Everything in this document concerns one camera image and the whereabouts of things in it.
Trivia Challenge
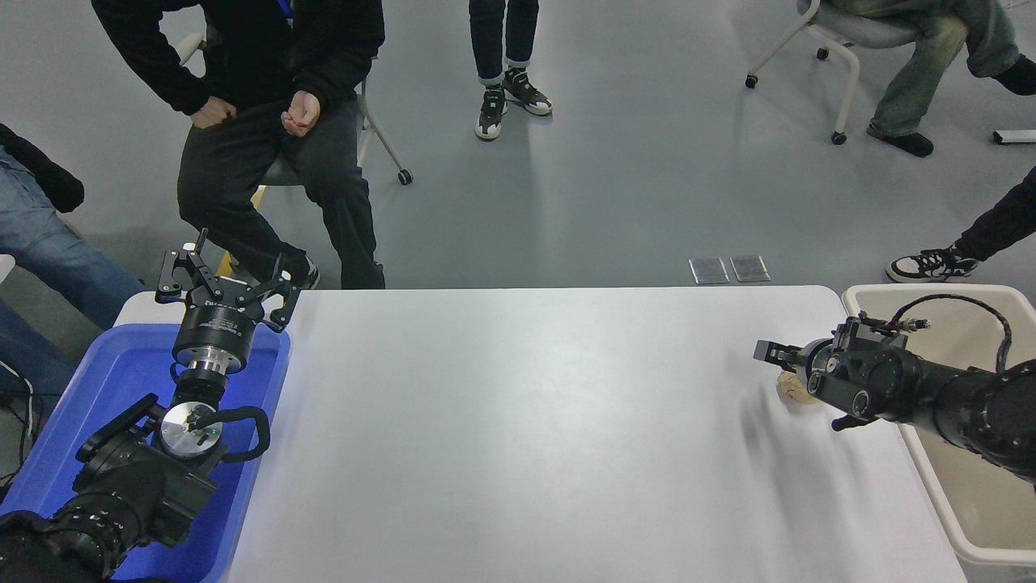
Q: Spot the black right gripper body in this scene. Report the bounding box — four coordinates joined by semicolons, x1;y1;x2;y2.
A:
797;338;834;383

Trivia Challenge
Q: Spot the large pale bin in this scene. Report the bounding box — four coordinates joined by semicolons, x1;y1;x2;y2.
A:
840;283;1036;583

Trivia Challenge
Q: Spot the seated person's left hand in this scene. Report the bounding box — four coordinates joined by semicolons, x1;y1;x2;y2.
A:
281;91;322;137

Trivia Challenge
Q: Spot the grey wheeled chair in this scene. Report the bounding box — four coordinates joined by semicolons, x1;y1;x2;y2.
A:
178;32;414;189

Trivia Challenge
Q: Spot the blue plastic tray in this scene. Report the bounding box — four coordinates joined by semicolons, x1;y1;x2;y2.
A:
0;322;292;583

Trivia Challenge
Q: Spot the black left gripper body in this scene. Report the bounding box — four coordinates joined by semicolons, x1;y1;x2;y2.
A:
172;278;266;359

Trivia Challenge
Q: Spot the thin black cable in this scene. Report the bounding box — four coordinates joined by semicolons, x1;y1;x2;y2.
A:
0;356;37;487

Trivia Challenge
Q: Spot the white-framed wheeled chair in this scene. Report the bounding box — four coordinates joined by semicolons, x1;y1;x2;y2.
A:
745;0;919;147

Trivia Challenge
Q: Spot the tan paper ball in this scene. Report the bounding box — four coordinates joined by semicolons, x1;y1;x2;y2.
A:
775;371;814;404

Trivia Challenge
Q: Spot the seated person's right hand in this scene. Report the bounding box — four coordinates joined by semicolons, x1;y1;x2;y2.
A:
190;97;238;129

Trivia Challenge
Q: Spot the seated person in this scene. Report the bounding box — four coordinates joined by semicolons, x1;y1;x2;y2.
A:
91;0;387;290
826;0;1036;159

